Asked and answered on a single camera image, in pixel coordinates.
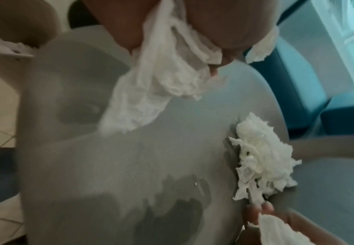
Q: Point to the person's left hand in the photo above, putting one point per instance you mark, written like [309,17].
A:
[240,24]

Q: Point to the person's right hand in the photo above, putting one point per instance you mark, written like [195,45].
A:
[331,234]

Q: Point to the white tissue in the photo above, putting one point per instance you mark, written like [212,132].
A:
[279,234]
[159,71]

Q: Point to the small grey waste bin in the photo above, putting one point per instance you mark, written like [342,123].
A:
[19,19]

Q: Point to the blue sofa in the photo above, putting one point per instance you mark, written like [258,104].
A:
[310,95]

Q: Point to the window with white blinds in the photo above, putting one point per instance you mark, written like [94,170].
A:
[352,36]

